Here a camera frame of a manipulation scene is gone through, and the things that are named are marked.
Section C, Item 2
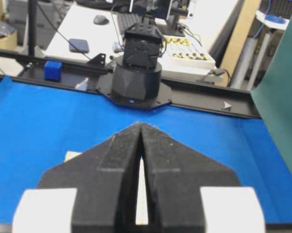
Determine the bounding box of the dark blue flat pad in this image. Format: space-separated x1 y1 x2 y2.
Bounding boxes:
69 39 89 53

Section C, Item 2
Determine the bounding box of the yellow checked towel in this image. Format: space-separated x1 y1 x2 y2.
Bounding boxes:
64 151 81 162

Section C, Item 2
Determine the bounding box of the blue cube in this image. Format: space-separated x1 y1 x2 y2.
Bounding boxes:
44 61 63 82

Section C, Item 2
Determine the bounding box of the grey computer mouse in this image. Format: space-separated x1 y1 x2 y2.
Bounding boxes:
93 15 109 25

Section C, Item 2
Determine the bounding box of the blue table cloth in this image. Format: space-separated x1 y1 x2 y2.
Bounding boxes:
0 78 292 224

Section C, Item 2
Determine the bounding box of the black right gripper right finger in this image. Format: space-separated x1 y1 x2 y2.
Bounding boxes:
141 123 241 233

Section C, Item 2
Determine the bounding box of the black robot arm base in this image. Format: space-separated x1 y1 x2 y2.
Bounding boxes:
96 15 172 110

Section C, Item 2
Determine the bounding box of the white tray of small parts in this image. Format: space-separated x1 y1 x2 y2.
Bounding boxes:
160 35 215 69

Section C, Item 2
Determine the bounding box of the black keyboard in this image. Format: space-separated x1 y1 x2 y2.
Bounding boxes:
117 13 143 39

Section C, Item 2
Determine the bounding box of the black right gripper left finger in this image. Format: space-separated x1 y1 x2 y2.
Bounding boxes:
37 123 142 233

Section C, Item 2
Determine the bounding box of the black aluminium rail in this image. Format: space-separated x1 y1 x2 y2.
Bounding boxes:
0 50 261 119

